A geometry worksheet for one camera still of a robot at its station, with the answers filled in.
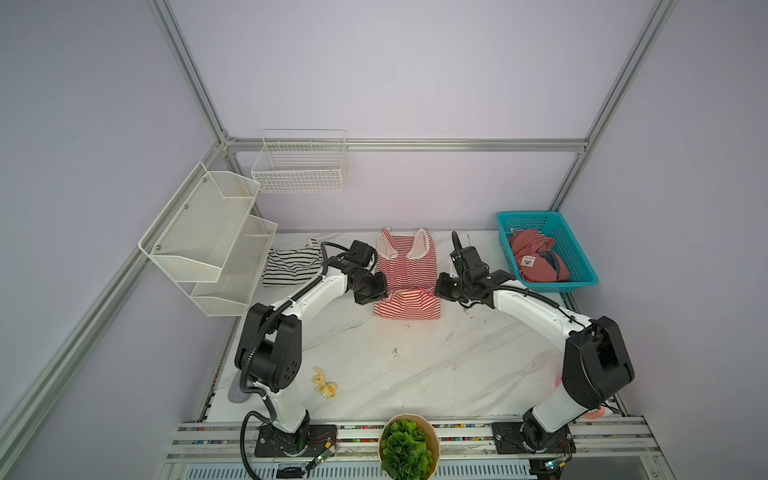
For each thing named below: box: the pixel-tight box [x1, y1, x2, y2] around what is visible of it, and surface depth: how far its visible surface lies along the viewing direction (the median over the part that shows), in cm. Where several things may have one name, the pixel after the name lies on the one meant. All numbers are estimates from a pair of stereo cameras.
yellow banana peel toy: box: [313, 366, 337, 399], surface depth 82 cm
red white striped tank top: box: [374, 227, 442, 320], surface depth 107 cm
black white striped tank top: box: [262, 238, 323, 287], surface depth 110 cm
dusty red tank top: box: [508, 229, 570, 283], surface depth 106 cm
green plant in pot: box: [378, 412, 440, 480], surface depth 65 cm
